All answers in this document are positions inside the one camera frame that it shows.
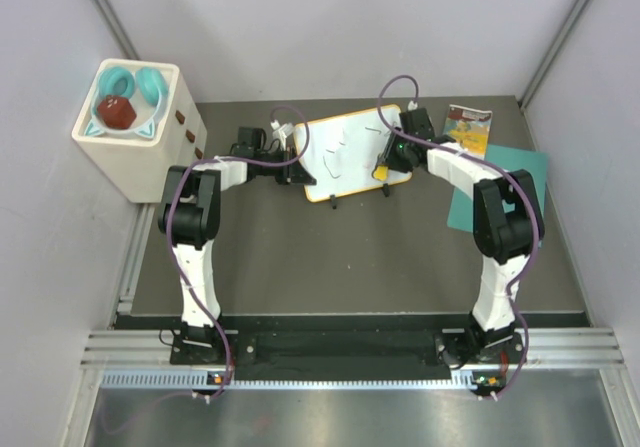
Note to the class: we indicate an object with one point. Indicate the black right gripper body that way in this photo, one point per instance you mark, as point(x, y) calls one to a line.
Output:
point(397, 156)

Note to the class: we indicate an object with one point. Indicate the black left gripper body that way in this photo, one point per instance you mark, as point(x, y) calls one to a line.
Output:
point(282, 173)

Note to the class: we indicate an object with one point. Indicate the yellow whiteboard eraser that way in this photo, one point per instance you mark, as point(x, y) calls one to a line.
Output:
point(381, 173)

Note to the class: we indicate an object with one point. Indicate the yellow-framed whiteboard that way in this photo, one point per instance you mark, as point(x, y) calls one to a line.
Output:
point(341, 153)

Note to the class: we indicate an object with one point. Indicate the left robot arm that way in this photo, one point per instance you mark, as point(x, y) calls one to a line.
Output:
point(190, 216)

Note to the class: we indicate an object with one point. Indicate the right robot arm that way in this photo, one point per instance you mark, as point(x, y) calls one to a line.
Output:
point(507, 221)

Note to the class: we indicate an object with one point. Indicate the illustrated booklet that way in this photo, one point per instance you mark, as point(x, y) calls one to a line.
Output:
point(470, 128)

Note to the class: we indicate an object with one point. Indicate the teal paper folder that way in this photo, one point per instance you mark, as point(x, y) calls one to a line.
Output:
point(460, 215)

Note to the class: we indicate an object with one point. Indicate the white storage box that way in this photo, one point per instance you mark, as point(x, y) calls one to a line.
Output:
point(138, 168)

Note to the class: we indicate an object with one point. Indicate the teal cat-ear headphones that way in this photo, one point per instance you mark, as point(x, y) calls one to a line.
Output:
point(147, 91)

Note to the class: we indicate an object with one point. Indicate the dark red cube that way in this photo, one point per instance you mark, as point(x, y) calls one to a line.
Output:
point(116, 112)

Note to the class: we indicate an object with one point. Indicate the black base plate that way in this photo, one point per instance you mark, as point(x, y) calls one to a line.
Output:
point(455, 349)

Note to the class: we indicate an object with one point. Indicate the aluminium frame rail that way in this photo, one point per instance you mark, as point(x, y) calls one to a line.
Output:
point(562, 348)

